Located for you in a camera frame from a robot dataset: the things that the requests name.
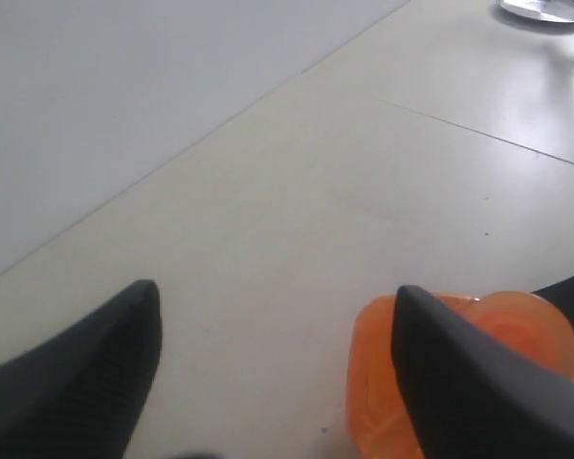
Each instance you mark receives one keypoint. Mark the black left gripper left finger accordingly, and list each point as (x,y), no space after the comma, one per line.
(81,393)

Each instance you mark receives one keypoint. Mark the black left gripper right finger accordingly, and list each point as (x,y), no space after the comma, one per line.
(470,396)

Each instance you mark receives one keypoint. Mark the orange dish soap pump bottle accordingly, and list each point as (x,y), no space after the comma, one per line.
(376,418)

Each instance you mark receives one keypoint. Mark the silver round base plate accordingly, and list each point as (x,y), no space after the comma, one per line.
(556,11)

